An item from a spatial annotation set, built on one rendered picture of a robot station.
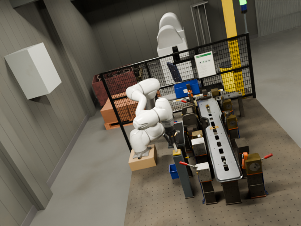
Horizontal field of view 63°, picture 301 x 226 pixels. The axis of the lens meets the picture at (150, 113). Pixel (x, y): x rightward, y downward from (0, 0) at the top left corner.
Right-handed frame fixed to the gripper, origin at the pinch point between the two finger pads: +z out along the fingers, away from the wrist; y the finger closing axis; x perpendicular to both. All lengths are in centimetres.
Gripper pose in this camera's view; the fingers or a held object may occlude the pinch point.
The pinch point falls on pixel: (175, 147)
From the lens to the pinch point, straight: 190.8
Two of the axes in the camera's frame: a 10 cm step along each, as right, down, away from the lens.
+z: 2.8, 8.6, 4.2
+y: 9.6, -2.2, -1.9
